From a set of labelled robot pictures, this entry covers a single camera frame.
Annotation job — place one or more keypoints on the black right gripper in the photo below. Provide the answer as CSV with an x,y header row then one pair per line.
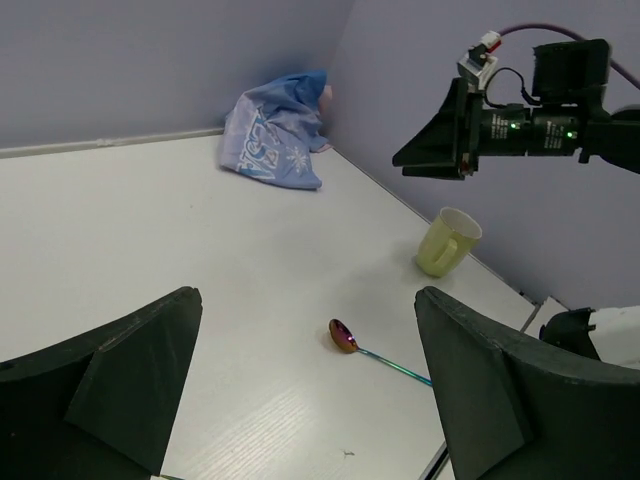
x,y
562,114

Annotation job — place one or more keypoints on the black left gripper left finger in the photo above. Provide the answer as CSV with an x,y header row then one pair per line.
x,y
102,403

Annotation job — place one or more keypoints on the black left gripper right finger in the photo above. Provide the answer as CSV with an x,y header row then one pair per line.
x,y
513,406

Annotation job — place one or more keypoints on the yellow-green ceramic mug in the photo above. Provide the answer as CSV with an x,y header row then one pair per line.
x,y
449,239

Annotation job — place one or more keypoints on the blue Elsa cloth placemat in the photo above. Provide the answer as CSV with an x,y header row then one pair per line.
x,y
273,129

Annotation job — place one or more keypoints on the iridescent rainbow metal spoon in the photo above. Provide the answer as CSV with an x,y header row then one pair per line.
x,y
347,343

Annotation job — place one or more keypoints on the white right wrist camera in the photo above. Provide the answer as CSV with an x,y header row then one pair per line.
x,y
478,64

